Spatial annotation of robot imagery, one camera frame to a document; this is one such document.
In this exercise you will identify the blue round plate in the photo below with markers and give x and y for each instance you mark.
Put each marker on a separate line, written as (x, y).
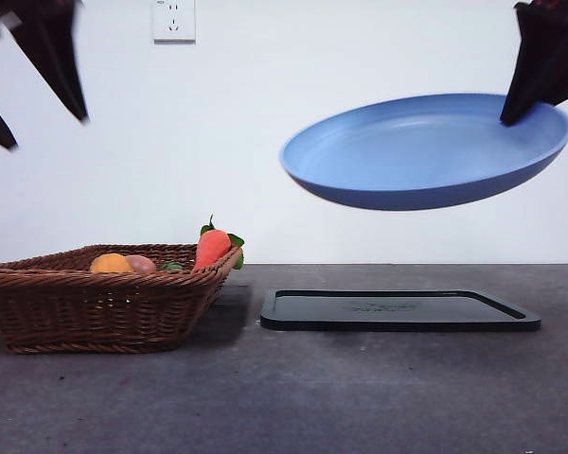
(407, 189)

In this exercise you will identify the orange-yellow corn cob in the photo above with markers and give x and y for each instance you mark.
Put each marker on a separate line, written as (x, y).
(109, 264)

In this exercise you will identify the brown wicker basket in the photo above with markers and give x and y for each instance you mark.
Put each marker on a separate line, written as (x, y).
(99, 312)

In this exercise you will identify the pinkish brown potato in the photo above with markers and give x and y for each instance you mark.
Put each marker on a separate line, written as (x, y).
(145, 266)

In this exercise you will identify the small green leafy vegetable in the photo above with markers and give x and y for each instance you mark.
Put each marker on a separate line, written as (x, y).
(172, 267)

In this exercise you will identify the orange carrot with green leaves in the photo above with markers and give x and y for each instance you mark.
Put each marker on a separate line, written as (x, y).
(210, 248)

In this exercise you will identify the black rectangular tray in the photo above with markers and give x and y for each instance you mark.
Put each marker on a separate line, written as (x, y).
(383, 309)

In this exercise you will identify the white wall power socket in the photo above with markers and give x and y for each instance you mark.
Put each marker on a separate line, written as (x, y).
(175, 23)

